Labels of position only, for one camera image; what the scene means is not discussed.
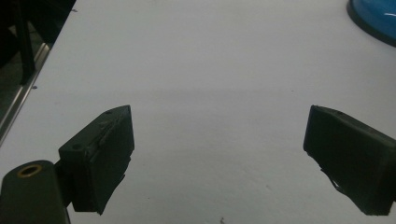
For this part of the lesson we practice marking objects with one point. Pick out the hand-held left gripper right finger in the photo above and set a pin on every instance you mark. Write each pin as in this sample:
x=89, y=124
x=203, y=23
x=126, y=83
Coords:
x=351, y=155

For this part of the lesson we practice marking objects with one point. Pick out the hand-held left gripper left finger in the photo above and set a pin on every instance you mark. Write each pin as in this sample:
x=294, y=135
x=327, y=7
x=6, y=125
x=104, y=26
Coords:
x=99, y=161

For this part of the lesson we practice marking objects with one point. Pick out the blue bowl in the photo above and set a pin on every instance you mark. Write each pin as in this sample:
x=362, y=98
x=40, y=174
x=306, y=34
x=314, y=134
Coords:
x=376, y=17

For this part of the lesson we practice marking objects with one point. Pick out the black metal stand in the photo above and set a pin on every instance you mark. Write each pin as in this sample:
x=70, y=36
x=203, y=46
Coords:
x=25, y=40

